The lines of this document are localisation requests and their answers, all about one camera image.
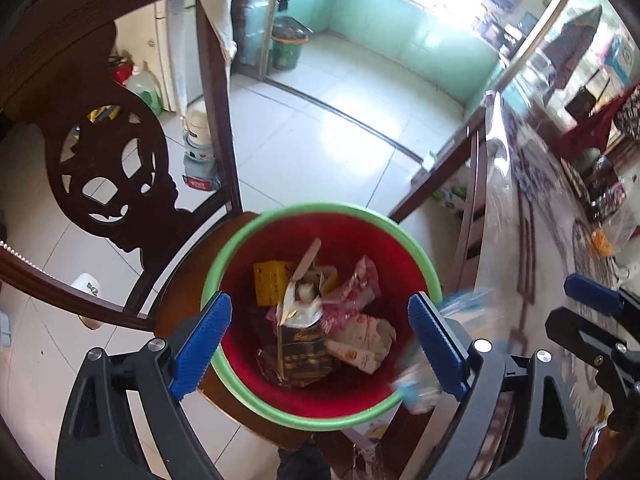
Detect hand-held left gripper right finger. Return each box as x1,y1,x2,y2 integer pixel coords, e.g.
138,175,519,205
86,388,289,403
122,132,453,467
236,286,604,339
400,290,586,480

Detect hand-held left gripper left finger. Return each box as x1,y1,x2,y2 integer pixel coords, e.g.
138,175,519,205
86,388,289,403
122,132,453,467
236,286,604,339
54,290,234,480

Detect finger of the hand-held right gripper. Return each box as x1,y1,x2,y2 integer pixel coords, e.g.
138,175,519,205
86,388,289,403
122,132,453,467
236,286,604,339
545,307,640,361
564,273,640,318

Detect clear plastic packaging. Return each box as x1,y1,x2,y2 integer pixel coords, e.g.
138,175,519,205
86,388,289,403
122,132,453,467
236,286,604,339
392,287,506,415

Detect pink white snack wrapper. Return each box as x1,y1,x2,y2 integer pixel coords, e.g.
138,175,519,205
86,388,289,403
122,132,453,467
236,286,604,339
325,312,397,375

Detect yellow orange carton box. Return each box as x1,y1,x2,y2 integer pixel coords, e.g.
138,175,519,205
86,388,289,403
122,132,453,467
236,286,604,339
252,260,293,307

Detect red bin with green rim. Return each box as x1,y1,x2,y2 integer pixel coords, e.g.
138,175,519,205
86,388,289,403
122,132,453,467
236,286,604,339
200,202,443,433

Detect dark brown coffee packet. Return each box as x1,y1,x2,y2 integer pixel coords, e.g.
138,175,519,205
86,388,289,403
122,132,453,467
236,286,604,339
257,280,341,388

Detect pink crinkled wrapper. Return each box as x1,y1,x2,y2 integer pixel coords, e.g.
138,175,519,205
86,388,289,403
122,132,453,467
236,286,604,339
322,255,382,321

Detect wooden stick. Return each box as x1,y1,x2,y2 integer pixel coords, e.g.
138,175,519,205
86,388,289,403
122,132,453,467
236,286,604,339
291,237,322,281

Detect black shoulder bag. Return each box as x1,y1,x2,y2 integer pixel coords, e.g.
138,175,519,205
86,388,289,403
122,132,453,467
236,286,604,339
565,85,601,118

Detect green kitchen trash bin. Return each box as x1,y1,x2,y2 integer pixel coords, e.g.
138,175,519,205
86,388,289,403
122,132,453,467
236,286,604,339
270,16,315,71

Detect plastic bag of orange snacks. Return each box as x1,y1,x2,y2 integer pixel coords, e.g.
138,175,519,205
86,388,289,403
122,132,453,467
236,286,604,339
587,175,640,261

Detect table with floral cloth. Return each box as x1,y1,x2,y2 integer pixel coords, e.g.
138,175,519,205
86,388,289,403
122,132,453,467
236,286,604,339
472,90,640,461

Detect green white carton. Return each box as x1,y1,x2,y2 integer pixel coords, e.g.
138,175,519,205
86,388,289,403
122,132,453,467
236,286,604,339
432,180,468,213

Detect dark carved wooden chair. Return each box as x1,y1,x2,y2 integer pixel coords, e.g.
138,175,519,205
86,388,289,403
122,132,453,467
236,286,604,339
0,0,401,453

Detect dark wooden table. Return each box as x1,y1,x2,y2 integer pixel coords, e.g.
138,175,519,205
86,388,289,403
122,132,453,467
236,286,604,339
387,122,488,283

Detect dark red hanging garment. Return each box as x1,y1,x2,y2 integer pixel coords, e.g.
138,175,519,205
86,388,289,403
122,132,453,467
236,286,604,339
557,85,640,161

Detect black white patterned bag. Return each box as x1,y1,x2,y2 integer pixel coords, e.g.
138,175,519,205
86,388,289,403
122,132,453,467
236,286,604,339
612,85,640,138

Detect large clear water bottle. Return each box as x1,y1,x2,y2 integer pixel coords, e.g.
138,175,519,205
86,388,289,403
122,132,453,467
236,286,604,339
181,107,222,192

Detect white cartoon hanging bag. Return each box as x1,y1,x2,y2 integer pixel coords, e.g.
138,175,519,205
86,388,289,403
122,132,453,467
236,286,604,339
602,35,638,86

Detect blue red hanging garment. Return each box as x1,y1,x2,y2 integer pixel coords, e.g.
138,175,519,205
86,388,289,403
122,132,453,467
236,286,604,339
542,5,603,88

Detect green liquid bottle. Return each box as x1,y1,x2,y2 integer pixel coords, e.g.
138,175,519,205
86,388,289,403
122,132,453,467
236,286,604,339
127,62,163,113

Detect red fire extinguisher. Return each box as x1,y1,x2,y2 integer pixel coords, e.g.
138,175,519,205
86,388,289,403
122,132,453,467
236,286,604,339
109,55,135,86

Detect white refrigerator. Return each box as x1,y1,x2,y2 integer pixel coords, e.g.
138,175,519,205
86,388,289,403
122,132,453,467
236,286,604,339
155,0,201,113

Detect teal kitchen cabinets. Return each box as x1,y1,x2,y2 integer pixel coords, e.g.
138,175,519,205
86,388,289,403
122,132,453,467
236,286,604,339
230,0,501,111

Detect white plastic strip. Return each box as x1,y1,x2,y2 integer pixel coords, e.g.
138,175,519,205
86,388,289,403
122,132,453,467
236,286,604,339
184,0,238,63

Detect white bead string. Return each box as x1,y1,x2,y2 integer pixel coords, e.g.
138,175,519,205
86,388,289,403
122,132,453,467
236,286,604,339
0,240,53,278

